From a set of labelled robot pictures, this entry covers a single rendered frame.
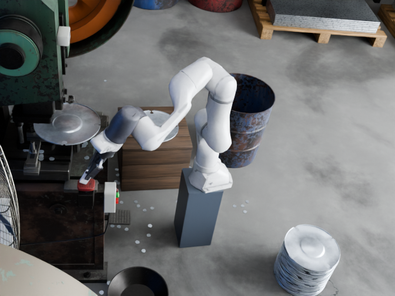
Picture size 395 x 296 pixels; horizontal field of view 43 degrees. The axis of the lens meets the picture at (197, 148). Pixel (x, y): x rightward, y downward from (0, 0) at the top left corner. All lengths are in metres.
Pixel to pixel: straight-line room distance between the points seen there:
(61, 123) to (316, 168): 1.85
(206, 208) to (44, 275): 1.89
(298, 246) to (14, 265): 2.07
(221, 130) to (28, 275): 1.60
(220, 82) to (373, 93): 2.58
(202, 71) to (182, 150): 0.99
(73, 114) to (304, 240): 1.33
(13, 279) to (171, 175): 2.33
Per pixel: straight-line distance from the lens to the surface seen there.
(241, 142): 3.16
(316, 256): 2.68
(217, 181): 2.52
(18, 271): 0.76
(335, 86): 4.38
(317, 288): 2.79
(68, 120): 2.33
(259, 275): 2.83
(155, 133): 1.88
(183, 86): 1.95
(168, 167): 2.97
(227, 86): 2.03
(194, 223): 2.69
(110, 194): 2.23
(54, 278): 0.79
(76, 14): 2.43
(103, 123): 2.33
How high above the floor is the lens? 2.28
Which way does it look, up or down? 42 degrees down
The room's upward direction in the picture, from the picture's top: 10 degrees clockwise
